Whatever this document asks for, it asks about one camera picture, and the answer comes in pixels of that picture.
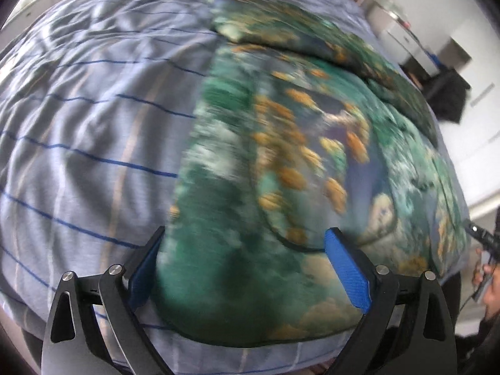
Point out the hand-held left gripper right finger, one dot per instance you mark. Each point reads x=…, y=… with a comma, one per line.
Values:
x=347, y=269

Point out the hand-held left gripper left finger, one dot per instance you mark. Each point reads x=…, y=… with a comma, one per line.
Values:
x=142, y=277

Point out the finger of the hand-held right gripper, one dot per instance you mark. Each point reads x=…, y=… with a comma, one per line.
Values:
x=482, y=236

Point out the green printed jacket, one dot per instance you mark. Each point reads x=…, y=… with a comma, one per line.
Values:
x=281, y=156

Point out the person's right forearm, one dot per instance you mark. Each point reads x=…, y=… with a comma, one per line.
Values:
x=482, y=343

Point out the person's right hand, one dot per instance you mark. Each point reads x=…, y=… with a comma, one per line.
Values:
x=491, y=281

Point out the light blue striped bedsheet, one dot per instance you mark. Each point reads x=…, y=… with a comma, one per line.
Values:
x=97, y=125

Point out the white desk with drawers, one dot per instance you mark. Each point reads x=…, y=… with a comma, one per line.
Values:
x=402, y=31

